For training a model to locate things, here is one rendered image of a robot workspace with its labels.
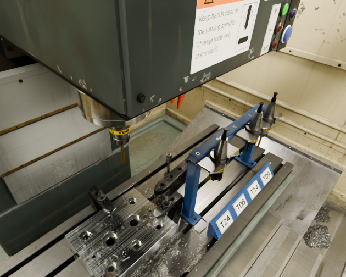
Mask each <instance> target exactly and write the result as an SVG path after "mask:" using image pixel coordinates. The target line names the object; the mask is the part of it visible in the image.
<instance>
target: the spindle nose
mask: <svg viewBox="0 0 346 277"><path fill-rule="evenodd" d="M74 89H75V93H76V98H77V103H78V106H79V109H80V111H81V114H82V116H83V117H84V118H85V119H86V120H87V121H89V122H90V123H93V124H96V125H99V126H104V127H109V128H118V127H124V126H129V125H133V124H135V123H138V122H140V121H142V120H143V119H145V118H146V117H147V116H149V115H150V113H151V112H152V110H149V111H147V112H145V113H143V114H141V115H139V116H137V117H135V118H133V119H131V120H129V121H124V120H123V119H121V118H120V117H119V116H117V115H116V114H114V113H113V112H111V111H110V110H108V109H106V108H105V107H104V106H102V105H101V104H99V103H98V102H96V101H95V100H93V99H92V98H91V97H89V96H88V95H86V94H84V93H83V92H81V91H80V90H78V89H77V88H75V87H74Z"/></svg>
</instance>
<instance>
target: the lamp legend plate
mask: <svg viewBox="0 0 346 277"><path fill-rule="evenodd" d="M280 6H281V4H277V5H273V7H272V11H271V15H270V18H269V23H268V26H267V29H266V34H265V37H264V41H263V46H262V48H261V52H260V55H262V54H264V53H266V52H268V49H269V45H270V42H271V38H272V34H273V31H274V28H275V24H276V20H277V17H278V13H279V10H280Z"/></svg>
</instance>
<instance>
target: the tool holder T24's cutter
mask: <svg viewBox="0 0 346 277"><path fill-rule="evenodd" d="M222 175H223V172H221V173H216V174H209V176H210V180H212V181H215V180H217V182H219V181H221V179H222Z"/></svg>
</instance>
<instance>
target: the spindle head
mask: <svg viewBox="0 0 346 277"><path fill-rule="evenodd" d="M285 1H288V2H289V6H290V3H291V0H266V1H264V0H260V2H259V6H258V11H257V14H256V18H255V23H254V28H253V32H252V37H251V40H250V45H249V49H248V50H247V51H244V52H242V53H240V54H237V55H235V56H233V57H230V58H228V59H225V60H223V61H221V62H218V63H216V64H214V65H211V66H209V67H207V68H205V69H202V70H200V71H198V72H195V73H193V74H190V73H191V61H192V49H193V38H194V26H195V19H196V8H197V0H0V37H1V38H2V39H4V40H6V41H7V42H9V43H10V44H11V45H13V46H14V47H16V48H17V49H19V50H21V51H22V52H24V53H25V54H27V55H28V56H29V57H31V58H32V59H34V60H35V61H37V62H38V63H40V64H41V65H43V66H44V67H46V68H47V69H49V70H50V71H52V72H53V73H55V74H56V75H58V76H59V77H61V78H62V79H64V80H65V81H66V82H68V83H69V84H71V85H73V86H74V87H75V88H77V89H78V90H80V91H81V92H83V93H84V94H86V95H88V96H89V97H91V98H92V99H93V100H95V101H96V102H98V103H99V104H101V105H102V106H104V107H105V108H106V109H108V110H110V111H111V112H113V113H114V114H116V115H117V116H119V117H120V118H121V119H123V120H124V121H129V120H131V119H133V118H135V117H137V116H139V115H141V114H143V113H145V112H147V111H149V110H152V109H154V108H156V107H158V106H160V105H162V104H164V103H166V102H168V101H170V100H172V99H174V98H176V97H178V96H180V95H182V94H184V93H186V92H189V91H191V90H193V89H195V88H197V87H199V86H201V85H203V84H205V83H207V82H209V81H211V80H213V79H216V78H217V77H219V76H221V75H223V74H225V73H228V72H230V71H232V70H234V69H236V68H238V67H240V66H242V65H244V64H247V63H249V62H251V61H253V60H255V59H257V58H259V57H261V56H263V55H265V54H267V53H269V52H271V51H270V45H271V42H272V40H273V39H274V38H275V37H278V42H279V40H280V37H281V33H282V30H281V32H280V33H279V34H278V35H275V28H274V31H273V34H272V38H271V42H270V45H269V49H268V52H266V53H264V54H262V55H260V52H261V48H262V46H263V41H264V37H265V34H266V29H267V26H268V23H269V18H270V15H271V11H272V7H273V5H277V4H281V6H280V10H281V7H282V5H283V3H284V2H285ZM288 9H289V7H288ZM280 10H279V13H278V17H277V20H276V24H275V27H276V25H277V23H278V22H279V21H280V20H283V26H284V22H285V20H286V16H287V13H288V11H287V13H286V14H285V16H284V17H280ZM282 29H283V28H282ZM277 45H278V44H277ZM275 49H277V47H276V48H275Z"/></svg>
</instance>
